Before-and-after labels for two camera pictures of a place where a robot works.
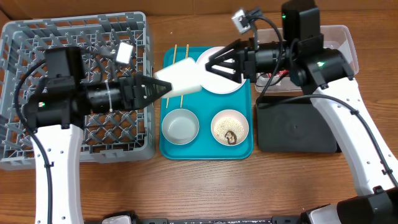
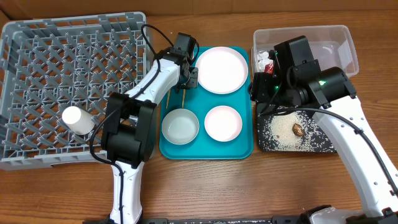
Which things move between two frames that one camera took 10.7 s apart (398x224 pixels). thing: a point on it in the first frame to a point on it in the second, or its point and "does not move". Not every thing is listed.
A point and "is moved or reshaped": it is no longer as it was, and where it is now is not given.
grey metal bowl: [180, 126] does not move
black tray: [295, 127] does not move
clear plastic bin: [336, 37] does not move
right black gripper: [249, 65] to [257, 88]
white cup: [183, 76] is moved or reshaped
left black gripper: [132, 92] to [194, 81]
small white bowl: [232, 114] is moved or reshaped
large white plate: [213, 82] does not move
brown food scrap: [232, 138] to [298, 130]
